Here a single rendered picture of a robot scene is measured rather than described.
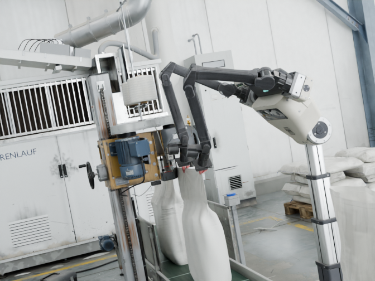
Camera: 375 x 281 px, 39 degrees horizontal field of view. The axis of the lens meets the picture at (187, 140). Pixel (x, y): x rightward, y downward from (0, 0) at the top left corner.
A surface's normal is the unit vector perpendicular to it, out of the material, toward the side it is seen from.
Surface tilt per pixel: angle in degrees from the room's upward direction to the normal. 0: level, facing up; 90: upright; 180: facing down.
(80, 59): 90
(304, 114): 115
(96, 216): 90
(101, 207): 90
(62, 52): 88
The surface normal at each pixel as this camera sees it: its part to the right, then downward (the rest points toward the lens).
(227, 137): 0.31, 0.00
